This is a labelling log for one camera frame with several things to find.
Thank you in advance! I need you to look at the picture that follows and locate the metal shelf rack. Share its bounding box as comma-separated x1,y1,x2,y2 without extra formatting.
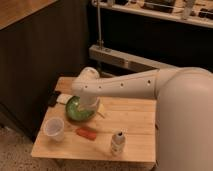
88,0,213,71

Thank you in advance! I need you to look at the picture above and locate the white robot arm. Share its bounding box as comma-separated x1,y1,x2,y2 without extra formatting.
72,67,213,171

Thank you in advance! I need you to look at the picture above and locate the translucent plastic cup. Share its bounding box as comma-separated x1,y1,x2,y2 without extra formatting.
43,117,64,141

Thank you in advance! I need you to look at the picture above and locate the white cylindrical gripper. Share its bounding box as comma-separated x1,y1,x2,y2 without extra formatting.
77,96,105,118

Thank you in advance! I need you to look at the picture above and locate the green bowl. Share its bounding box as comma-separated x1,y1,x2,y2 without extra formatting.
65,96,97,122

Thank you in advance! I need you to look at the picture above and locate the knife with black handle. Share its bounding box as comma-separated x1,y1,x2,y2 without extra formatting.
48,91,72,107

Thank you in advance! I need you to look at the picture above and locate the small white bottle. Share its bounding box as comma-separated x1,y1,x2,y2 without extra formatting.
111,132,126,156

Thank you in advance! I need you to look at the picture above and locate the dark wooden cabinet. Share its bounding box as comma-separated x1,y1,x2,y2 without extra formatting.
0,0,89,140

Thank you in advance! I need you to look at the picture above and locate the small wooden table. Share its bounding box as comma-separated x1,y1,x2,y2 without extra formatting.
30,76,158,164

